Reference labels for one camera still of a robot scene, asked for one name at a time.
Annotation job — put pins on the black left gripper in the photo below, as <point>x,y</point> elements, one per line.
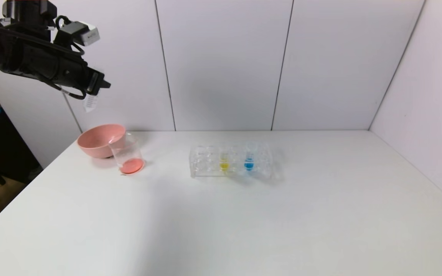
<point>93,83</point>

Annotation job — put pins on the test tube with red pigment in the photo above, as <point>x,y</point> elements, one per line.
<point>90,102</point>

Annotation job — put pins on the test tube with yellow pigment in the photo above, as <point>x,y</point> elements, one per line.
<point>224,165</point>

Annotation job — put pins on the clear acrylic test tube rack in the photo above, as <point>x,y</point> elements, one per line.
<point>240,173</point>

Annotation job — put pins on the test tube with blue pigment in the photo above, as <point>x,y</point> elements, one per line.
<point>248,165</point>

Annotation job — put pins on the pink plastic bowl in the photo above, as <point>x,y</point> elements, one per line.
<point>96,143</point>

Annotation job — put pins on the clear glass beaker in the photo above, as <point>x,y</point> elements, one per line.
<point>131,165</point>

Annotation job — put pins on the black background furniture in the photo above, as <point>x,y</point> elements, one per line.
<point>15,153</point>

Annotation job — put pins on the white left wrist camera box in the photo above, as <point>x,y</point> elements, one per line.
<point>88,36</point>

